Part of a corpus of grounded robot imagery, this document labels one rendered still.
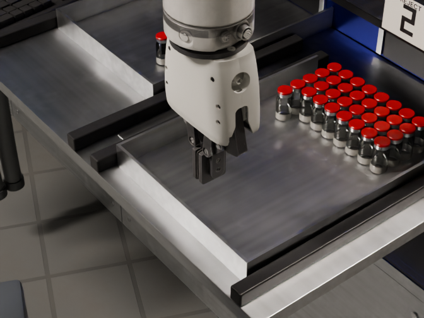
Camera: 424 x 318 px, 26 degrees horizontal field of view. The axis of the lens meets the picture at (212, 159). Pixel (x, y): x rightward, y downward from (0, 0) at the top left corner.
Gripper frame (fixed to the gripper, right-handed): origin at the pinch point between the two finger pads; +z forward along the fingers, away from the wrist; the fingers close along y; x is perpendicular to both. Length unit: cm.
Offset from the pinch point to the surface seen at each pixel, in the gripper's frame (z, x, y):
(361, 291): 53, -38, 8
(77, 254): 102, -28, 90
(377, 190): 11.1, -20.6, -5.9
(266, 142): 14.2, -18.8, 12.1
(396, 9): -0.2, -37.9, 9.4
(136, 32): 14, -21, 45
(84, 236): 102, -32, 94
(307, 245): 12.4, -8.8, -6.6
